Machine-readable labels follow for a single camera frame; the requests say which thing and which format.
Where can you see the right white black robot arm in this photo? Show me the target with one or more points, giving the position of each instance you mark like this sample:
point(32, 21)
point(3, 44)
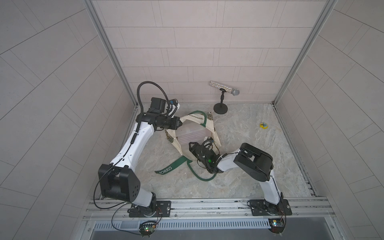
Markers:
point(253, 161)

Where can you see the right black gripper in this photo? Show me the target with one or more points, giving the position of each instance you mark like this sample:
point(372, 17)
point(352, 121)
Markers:
point(194, 148)

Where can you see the small yellow toy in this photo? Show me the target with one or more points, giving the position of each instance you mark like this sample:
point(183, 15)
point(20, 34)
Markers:
point(264, 125)

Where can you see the black microphone stand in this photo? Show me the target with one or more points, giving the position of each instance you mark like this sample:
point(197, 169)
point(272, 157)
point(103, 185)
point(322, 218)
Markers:
point(221, 108)

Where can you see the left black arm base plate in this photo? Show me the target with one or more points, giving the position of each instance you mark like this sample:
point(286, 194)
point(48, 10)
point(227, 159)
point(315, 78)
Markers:
point(157, 210)

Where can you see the left green circuit board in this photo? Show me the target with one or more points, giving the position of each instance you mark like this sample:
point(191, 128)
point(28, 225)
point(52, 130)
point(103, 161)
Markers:
point(147, 228)

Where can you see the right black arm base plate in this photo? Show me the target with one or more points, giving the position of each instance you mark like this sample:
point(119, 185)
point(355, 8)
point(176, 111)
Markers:
point(263, 208)

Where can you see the green circuit board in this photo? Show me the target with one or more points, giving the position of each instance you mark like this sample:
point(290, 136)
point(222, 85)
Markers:
point(147, 228)
point(277, 226)

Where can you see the aluminium mounting rail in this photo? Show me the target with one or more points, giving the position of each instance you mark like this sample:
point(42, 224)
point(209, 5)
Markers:
point(182, 209)

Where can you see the right green circuit board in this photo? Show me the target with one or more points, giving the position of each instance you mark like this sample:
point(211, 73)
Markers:
point(277, 226)

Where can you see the pink translucent pencil case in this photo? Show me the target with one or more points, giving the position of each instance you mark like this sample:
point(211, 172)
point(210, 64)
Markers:
point(192, 132)

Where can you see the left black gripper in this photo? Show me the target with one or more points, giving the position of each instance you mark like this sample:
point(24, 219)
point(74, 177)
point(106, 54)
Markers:
point(174, 124)

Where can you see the silver glitter microphone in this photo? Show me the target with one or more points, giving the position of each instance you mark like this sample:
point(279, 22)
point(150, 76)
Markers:
point(227, 89)

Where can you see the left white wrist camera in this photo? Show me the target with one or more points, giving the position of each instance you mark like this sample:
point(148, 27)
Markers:
point(173, 107)

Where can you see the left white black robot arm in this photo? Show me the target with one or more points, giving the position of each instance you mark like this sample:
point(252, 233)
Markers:
point(118, 180)

